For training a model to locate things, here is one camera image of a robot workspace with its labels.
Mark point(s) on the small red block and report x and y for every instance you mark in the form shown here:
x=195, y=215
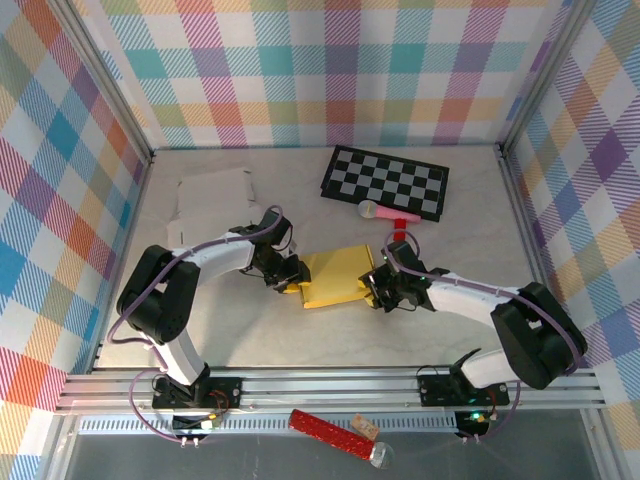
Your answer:
x=399, y=232

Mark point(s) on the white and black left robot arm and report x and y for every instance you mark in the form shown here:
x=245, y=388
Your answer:
x=220, y=255

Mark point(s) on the aluminium corner post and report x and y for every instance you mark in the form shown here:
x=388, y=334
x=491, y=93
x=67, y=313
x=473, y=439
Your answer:
x=544, y=75
x=105, y=75

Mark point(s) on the pink toy microphone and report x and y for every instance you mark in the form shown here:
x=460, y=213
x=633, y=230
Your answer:
x=390, y=212

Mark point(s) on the black right controller board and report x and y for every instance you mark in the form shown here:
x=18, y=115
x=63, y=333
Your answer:
x=475, y=424

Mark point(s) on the red glitter toy microphone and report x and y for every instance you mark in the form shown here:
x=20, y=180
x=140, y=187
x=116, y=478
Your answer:
x=325, y=430

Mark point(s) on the aluminium table side rail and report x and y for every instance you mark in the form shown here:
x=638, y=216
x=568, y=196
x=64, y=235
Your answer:
x=126, y=250
x=526, y=225

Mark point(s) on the yellow and white paper box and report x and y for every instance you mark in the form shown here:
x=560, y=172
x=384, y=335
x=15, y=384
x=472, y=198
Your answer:
x=335, y=277

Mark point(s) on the brown paper tag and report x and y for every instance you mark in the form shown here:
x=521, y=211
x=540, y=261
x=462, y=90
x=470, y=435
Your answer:
x=365, y=426

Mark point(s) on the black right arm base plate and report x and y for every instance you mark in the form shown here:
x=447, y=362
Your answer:
x=435, y=392

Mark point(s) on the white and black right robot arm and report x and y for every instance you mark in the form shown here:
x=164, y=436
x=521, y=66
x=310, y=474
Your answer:
x=465, y=297

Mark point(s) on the aluminium front rail frame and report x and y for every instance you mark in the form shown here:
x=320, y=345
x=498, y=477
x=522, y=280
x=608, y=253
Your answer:
x=325, y=387

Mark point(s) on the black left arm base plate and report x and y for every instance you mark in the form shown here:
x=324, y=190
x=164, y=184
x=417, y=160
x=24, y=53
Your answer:
x=225, y=387

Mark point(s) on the black and grey checkerboard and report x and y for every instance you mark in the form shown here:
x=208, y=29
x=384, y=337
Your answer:
x=390, y=172

